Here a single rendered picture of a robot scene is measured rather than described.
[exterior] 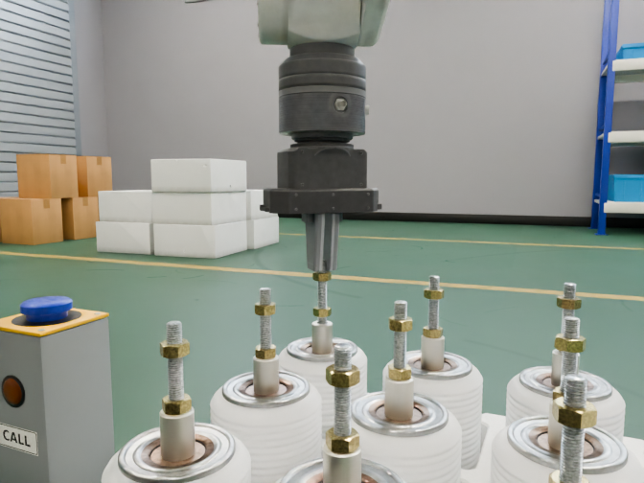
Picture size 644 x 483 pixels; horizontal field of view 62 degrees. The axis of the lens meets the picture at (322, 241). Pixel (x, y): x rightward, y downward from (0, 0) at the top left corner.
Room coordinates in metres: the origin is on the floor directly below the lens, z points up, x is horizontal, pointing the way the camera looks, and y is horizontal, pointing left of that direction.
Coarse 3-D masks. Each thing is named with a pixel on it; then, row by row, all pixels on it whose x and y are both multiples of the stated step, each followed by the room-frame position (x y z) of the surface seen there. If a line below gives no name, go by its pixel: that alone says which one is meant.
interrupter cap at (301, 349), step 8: (288, 344) 0.56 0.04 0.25; (296, 344) 0.56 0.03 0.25; (304, 344) 0.57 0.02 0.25; (352, 344) 0.56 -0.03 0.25; (288, 352) 0.54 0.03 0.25; (296, 352) 0.54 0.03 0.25; (304, 352) 0.54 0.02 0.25; (312, 352) 0.55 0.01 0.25; (352, 352) 0.53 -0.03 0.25; (312, 360) 0.52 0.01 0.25; (320, 360) 0.52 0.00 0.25; (328, 360) 0.52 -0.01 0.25
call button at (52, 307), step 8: (48, 296) 0.46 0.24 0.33; (56, 296) 0.46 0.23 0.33; (64, 296) 0.46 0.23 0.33; (24, 304) 0.43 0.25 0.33; (32, 304) 0.43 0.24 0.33; (40, 304) 0.43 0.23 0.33; (48, 304) 0.43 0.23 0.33; (56, 304) 0.44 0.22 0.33; (64, 304) 0.44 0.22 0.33; (72, 304) 0.45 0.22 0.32; (24, 312) 0.43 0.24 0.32; (32, 312) 0.43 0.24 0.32; (40, 312) 0.43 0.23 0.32; (48, 312) 0.43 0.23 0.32; (56, 312) 0.43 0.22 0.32; (64, 312) 0.45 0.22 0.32; (32, 320) 0.43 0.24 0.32; (40, 320) 0.43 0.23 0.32; (48, 320) 0.43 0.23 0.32
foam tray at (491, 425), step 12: (492, 420) 0.54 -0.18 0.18; (504, 420) 0.54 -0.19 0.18; (492, 432) 0.51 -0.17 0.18; (324, 444) 0.49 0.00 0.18; (624, 444) 0.49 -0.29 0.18; (636, 444) 0.49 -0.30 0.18; (480, 456) 0.46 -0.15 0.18; (636, 456) 0.46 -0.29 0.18; (480, 468) 0.44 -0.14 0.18; (468, 480) 0.42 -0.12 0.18; (480, 480) 0.42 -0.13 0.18
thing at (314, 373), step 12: (288, 360) 0.53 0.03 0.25; (300, 360) 0.52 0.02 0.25; (360, 360) 0.53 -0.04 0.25; (300, 372) 0.51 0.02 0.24; (312, 372) 0.51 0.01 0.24; (324, 372) 0.51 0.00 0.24; (360, 372) 0.53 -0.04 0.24; (312, 384) 0.51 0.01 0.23; (324, 384) 0.51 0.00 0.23; (360, 384) 0.53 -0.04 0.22; (324, 396) 0.51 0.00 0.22; (360, 396) 0.53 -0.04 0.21; (324, 408) 0.51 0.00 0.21; (324, 420) 0.51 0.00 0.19; (324, 432) 0.51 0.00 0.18
